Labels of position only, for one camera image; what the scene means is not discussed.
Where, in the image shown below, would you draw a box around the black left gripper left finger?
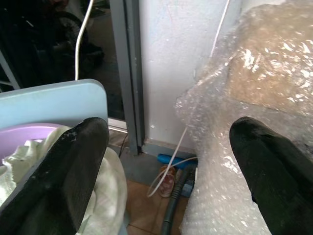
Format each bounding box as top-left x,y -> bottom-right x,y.
0,117 -> 110,235

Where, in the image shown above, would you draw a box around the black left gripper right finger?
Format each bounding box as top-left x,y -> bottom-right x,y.
230,116 -> 313,235

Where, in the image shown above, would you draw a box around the pale green cloth garment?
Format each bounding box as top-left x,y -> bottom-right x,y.
0,124 -> 127,235

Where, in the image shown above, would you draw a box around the purple plastic basin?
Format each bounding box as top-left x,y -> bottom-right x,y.
0,123 -> 65,167

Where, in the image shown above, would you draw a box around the bubble wrap covered object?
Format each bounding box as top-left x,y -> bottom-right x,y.
175,0 -> 313,235

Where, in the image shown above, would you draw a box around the small blue box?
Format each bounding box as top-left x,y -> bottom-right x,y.
180,180 -> 195,197

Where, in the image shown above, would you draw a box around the clear plastic bottle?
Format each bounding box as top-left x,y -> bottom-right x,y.
158,165 -> 177,198

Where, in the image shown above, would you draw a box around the thin white cable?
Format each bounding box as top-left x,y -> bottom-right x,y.
147,0 -> 231,198

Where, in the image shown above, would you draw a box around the blue plastic tool handle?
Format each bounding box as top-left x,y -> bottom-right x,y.
157,153 -> 198,169

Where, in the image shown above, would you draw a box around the black corrugated hose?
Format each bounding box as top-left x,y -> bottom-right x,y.
159,164 -> 196,235

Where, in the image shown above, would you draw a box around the grey metal door frame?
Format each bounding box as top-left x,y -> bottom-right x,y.
109,0 -> 147,155

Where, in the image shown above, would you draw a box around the white power cord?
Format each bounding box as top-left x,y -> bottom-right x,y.
74,0 -> 94,81

